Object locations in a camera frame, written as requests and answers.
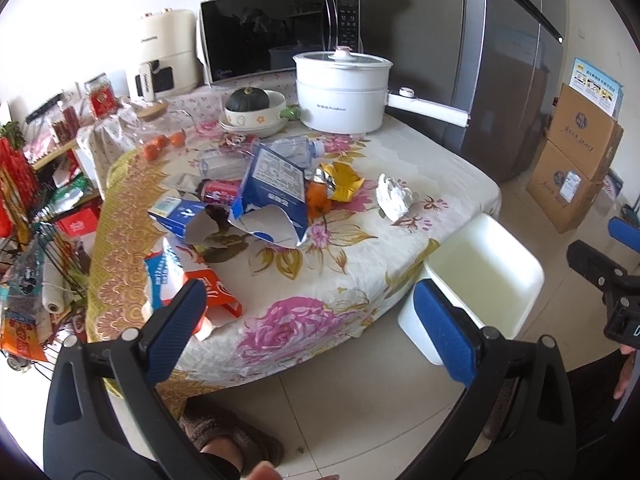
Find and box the red blue snack box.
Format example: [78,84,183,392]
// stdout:
[142,244,243,341]

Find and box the white paper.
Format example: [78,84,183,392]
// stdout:
[375,174,418,223]

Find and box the white plastic trash bin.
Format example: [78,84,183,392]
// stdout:
[418,214,544,339]

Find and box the person's right hand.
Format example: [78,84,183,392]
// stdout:
[613,344,637,400]

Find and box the lower cardboard box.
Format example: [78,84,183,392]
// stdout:
[526,141,602,234]

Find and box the cardboard box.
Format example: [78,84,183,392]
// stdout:
[526,141,602,234]
[547,84,624,181]

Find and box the upper cardboard box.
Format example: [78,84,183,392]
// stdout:
[547,84,624,181]

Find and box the brown slipper foot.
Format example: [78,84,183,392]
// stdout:
[179,394,284,479]

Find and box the blue white poster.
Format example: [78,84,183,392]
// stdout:
[570,58,624,120]

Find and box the small blue milk carton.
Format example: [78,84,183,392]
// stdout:
[148,195,228,245]

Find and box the grey refrigerator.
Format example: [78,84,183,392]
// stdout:
[442,0,566,182]

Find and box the red soda can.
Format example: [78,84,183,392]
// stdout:
[218,132,259,155]
[198,179,241,207]

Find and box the floral tablecloth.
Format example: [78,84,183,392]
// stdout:
[84,114,504,391]

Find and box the small orange fruit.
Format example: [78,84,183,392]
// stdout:
[169,130,186,148]
[154,134,169,150]
[142,143,160,162]

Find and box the large blue white carton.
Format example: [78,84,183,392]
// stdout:
[229,143,308,249]

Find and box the yellow foil wrapper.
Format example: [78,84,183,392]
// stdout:
[314,162,364,203]

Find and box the glass pitcher with wooden lid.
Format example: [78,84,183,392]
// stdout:
[119,101,195,154]

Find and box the white electric cooking pot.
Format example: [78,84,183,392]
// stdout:
[293,47,470,136]

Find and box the clear plastic water bottle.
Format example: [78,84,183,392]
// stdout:
[266,136,326,169]

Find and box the white floral bowl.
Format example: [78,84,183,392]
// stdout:
[219,90,300,138]

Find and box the dark green squash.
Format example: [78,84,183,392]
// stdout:
[224,87,270,113]

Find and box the cream air fryer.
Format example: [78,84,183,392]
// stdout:
[126,10,202,102]

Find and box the black microwave oven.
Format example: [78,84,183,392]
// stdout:
[198,0,362,84]

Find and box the black wire rack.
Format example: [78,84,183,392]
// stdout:
[1,122,101,378]

